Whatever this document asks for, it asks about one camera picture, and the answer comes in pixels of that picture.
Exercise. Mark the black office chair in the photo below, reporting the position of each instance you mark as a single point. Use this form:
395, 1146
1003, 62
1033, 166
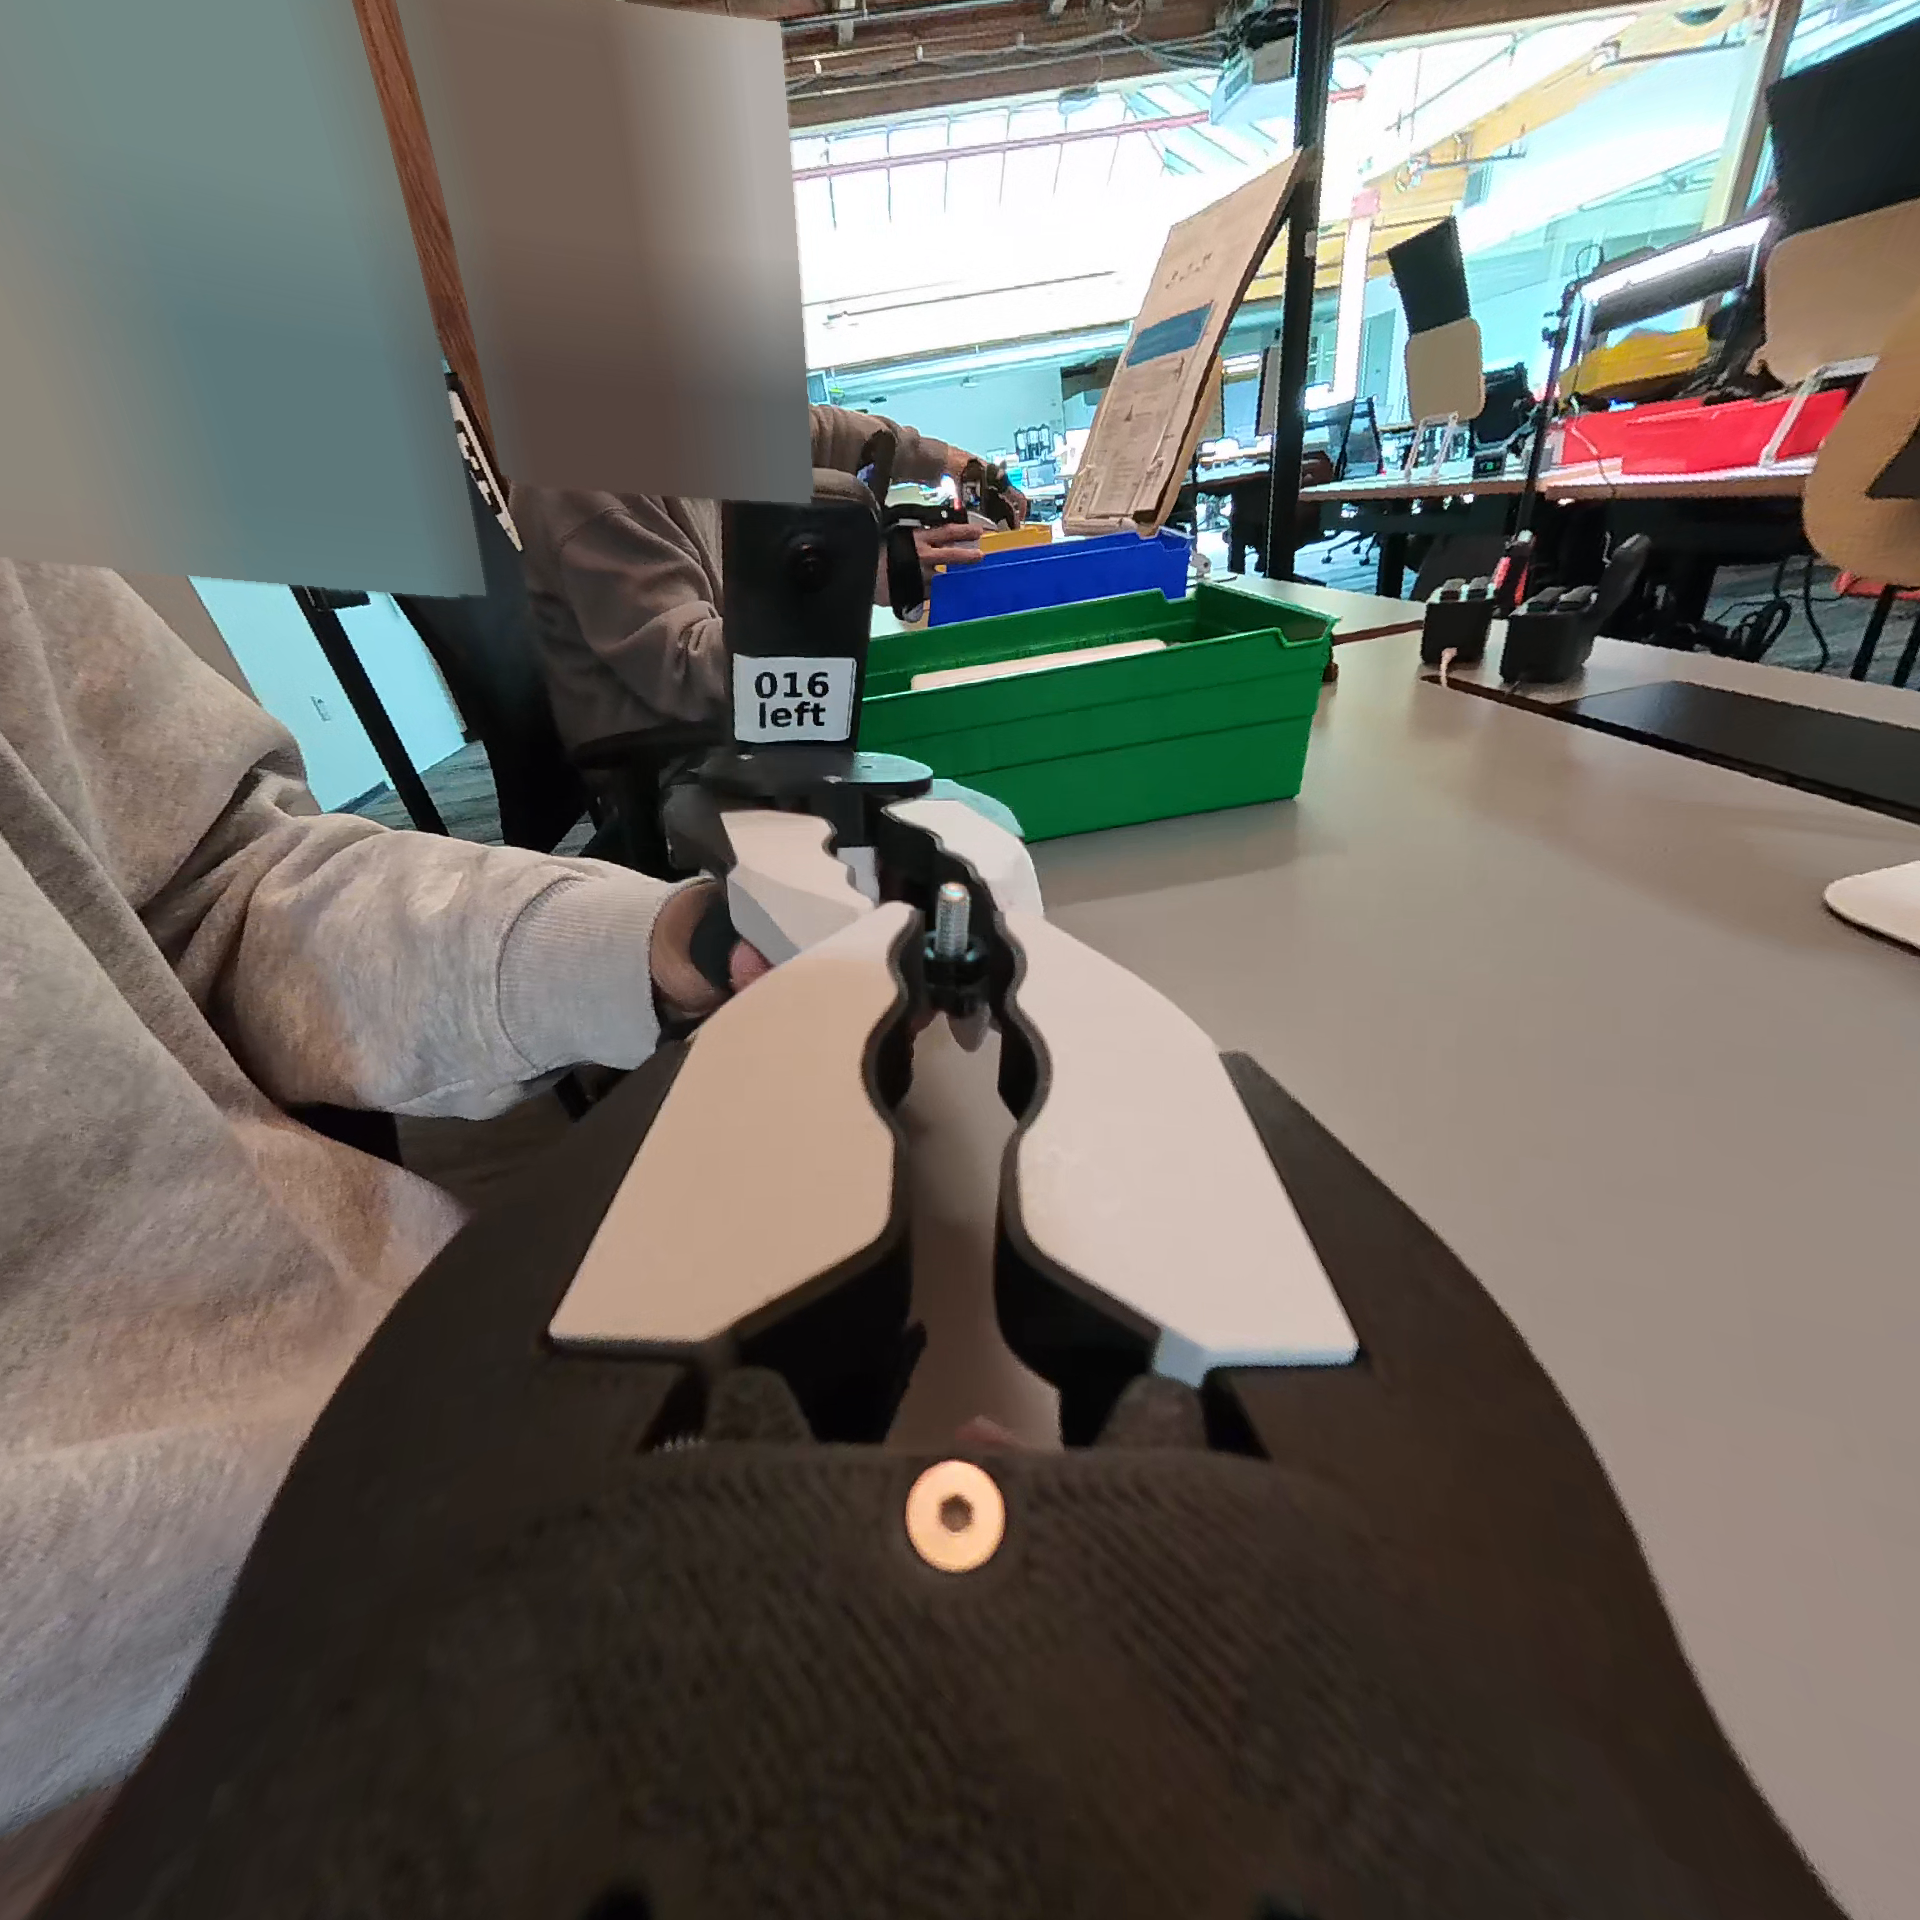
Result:
494, 720

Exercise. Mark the white light bar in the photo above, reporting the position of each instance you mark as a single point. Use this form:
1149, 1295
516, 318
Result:
1674, 258

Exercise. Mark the large beige backing board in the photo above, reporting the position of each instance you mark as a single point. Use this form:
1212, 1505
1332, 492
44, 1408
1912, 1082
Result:
1844, 300

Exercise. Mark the blue plastic bin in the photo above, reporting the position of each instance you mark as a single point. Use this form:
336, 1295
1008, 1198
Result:
1050, 578

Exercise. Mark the wooden backing board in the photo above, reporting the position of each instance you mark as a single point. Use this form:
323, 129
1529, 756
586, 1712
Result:
1852, 511

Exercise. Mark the black steel post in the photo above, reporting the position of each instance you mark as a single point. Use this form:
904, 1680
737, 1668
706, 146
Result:
1298, 300

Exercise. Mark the small black panel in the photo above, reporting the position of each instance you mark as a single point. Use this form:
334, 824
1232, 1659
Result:
1433, 278

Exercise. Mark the ceiling projector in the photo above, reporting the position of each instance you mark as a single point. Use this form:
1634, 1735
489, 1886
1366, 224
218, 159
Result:
1252, 67

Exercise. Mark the green plastic bin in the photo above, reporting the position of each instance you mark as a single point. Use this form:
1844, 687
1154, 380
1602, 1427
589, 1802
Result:
1094, 750

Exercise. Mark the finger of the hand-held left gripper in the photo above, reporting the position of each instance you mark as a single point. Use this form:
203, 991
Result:
787, 884
982, 849

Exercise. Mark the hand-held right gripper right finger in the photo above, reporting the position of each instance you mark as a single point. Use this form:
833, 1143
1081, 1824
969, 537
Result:
1185, 1201

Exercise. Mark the black knob thumbscrew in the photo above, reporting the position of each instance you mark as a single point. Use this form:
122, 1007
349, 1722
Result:
953, 922

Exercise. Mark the person's left forearm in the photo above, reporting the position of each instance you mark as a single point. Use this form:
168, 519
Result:
420, 974

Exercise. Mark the large black panel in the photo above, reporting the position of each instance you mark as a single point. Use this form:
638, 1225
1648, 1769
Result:
1844, 136

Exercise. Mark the small beige backing board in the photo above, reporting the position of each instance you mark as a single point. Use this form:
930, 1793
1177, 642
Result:
1443, 375

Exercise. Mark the yellow plastic bin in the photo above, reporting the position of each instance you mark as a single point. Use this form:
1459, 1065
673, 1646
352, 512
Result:
1641, 360
1012, 537

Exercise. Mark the person's left hand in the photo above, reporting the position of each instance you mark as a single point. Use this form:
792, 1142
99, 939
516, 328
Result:
676, 967

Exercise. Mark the cardboard sheet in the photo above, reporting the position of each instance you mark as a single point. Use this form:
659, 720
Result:
1185, 360

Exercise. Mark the black battery charger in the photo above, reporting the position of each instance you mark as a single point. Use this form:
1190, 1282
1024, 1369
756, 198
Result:
1459, 622
1552, 638

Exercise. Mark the white flat board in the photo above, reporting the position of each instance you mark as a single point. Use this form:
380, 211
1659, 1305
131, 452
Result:
1035, 667

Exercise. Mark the red plastic bin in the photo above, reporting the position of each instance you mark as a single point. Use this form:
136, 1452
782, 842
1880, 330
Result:
1693, 434

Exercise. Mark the wooden support post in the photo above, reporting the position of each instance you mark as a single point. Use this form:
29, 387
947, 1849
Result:
427, 241

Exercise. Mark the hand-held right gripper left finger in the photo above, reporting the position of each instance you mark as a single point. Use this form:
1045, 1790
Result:
749, 1170

